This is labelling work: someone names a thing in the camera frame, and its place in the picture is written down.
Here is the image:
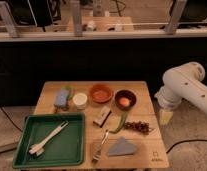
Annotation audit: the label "black cable right floor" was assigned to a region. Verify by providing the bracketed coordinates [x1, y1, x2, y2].
[166, 138, 207, 155]

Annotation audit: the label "white plastic tongs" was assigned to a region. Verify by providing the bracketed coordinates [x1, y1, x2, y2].
[29, 121, 69, 156]

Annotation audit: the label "dark dried berries cluster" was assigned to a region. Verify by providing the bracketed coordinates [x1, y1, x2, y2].
[124, 121, 153, 135]

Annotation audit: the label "dark bowl with egg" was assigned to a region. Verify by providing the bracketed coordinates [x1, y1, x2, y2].
[115, 90, 137, 111]

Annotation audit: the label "black cable floor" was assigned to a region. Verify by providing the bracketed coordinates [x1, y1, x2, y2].
[166, 138, 207, 155]
[0, 106, 24, 133]

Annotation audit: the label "wooden block with black edge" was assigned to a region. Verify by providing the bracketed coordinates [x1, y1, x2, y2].
[93, 106, 111, 127]

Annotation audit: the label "green plastic tray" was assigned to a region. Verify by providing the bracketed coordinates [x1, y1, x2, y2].
[13, 113, 85, 169]

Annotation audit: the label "blue green sponge toy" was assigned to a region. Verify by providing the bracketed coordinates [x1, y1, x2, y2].
[54, 86, 72, 111]

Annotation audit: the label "grey towel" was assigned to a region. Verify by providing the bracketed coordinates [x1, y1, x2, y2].
[107, 137, 137, 156]

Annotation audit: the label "green chili pepper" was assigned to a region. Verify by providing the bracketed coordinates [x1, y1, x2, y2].
[110, 112, 127, 134]

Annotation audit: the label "wooden cutting board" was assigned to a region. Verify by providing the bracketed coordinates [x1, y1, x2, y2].
[88, 138, 170, 170]

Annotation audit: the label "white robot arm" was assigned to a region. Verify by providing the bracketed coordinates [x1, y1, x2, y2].
[154, 62, 207, 125]

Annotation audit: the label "red orange bowl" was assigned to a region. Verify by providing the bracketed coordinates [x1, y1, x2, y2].
[89, 84, 113, 103]

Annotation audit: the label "small white cup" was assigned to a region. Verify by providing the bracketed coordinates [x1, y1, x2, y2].
[73, 93, 88, 109]

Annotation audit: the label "metal fork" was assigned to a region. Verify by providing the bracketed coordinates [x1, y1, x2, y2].
[92, 130, 109, 163]

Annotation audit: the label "black cable left floor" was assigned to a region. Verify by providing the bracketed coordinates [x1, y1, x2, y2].
[0, 106, 24, 133]

